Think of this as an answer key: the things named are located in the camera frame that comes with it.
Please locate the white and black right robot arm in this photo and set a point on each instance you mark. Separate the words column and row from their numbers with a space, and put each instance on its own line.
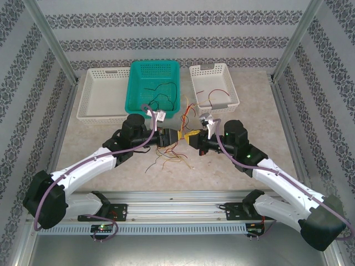
column 285, row 185

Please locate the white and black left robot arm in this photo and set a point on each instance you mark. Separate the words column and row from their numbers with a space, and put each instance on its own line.
column 83, row 166

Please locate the large white plastic basket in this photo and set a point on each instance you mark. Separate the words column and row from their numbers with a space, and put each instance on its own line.
column 102, row 94

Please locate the teal plastic basket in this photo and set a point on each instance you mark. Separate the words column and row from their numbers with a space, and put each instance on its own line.
column 147, row 74

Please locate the grey metal panel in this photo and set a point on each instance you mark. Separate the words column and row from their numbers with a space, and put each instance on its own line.
column 177, row 249

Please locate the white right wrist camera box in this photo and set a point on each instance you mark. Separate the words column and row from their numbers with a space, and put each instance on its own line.
column 206, row 117

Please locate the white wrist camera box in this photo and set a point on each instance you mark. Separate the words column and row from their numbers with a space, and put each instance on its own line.
column 206, row 117
column 161, row 115

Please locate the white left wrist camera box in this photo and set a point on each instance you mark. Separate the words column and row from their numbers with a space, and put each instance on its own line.
column 161, row 115

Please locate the aluminium side rail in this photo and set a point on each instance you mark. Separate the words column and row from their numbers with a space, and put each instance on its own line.
column 59, row 138
column 279, row 97

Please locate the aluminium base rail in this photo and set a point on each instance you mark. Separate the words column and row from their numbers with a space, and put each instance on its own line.
column 177, row 205

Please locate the aluminium frame post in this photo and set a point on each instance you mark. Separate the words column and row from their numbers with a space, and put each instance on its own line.
column 52, row 41
column 295, row 41

